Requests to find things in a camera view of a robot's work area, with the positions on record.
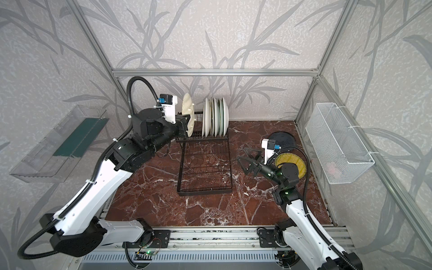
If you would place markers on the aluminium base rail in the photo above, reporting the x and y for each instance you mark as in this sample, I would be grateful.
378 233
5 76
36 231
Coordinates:
204 245

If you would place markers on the mint green flower plate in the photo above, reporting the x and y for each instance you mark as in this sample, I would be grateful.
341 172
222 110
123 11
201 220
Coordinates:
222 117

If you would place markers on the dark blue oval plate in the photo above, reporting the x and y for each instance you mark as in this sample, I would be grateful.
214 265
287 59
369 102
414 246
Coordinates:
283 138

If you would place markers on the cream floral plate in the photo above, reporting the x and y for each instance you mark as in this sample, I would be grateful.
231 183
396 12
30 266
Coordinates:
211 102

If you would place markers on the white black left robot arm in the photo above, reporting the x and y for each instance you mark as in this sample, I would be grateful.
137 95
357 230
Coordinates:
75 229

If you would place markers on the green yellow woven plate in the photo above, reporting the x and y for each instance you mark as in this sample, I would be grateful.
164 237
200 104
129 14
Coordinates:
292 158

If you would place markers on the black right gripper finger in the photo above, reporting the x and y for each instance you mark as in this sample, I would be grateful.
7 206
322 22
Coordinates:
255 154
247 164

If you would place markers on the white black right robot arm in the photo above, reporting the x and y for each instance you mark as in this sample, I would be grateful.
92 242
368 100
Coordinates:
301 232

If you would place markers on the white plate dark lettered rim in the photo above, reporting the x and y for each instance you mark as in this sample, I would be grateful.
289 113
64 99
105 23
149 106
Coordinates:
216 117

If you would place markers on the white plate green emblem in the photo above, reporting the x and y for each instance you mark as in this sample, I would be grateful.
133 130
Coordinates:
207 117

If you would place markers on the white wire mesh basket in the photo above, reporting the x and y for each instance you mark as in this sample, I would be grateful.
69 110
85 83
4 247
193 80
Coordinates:
340 151

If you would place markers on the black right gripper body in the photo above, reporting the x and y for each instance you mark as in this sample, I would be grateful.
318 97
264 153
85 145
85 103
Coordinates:
261 170

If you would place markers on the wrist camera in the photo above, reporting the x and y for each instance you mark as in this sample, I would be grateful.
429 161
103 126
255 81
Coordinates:
168 104
269 146

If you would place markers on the orange woven plate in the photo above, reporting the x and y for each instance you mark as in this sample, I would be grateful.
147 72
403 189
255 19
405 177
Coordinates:
188 109

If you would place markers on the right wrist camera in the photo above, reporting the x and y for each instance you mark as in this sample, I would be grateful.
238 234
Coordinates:
269 146

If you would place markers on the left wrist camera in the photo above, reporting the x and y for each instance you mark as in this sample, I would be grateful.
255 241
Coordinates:
168 104

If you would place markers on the clear plastic wall bin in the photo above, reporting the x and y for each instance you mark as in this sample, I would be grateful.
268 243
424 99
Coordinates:
56 156

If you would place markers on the orange sunburst plate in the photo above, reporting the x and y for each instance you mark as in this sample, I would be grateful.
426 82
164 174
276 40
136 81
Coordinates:
226 116
203 118

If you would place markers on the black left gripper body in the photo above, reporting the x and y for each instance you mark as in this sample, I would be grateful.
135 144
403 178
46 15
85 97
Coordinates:
179 121

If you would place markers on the black wire dish rack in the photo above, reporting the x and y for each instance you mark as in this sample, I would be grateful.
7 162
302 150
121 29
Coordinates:
206 165

